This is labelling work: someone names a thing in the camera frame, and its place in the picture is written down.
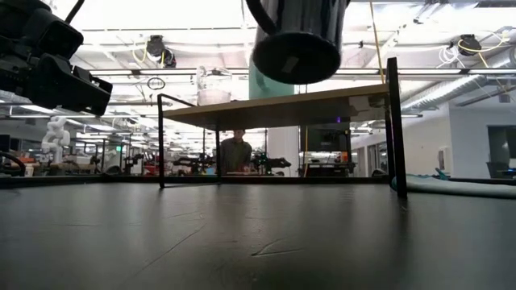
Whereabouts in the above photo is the black computer case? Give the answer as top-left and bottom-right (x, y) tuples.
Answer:
(300, 122), (352, 154)

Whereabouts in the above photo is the teal plastic mug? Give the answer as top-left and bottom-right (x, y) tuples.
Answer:
(248, 56), (296, 101)

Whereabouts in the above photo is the black ceiling cable reel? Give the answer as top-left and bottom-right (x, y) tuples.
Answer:
(457, 34), (484, 57)
(144, 35), (177, 69)

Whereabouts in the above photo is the dark blue enamel mug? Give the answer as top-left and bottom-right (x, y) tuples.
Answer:
(244, 0), (352, 86)

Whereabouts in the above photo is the person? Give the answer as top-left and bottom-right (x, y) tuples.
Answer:
(220, 129), (254, 175)

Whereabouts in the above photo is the yellow cable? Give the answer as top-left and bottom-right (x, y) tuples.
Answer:
(368, 0), (387, 85)

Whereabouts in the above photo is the black curved hose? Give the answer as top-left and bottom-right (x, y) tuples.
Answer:
(0, 151), (27, 177)

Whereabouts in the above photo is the clear glass mug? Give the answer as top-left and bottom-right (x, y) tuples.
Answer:
(196, 66), (234, 107)

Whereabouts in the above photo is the light blue cloth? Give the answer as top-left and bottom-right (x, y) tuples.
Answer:
(389, 173), (516, 201)

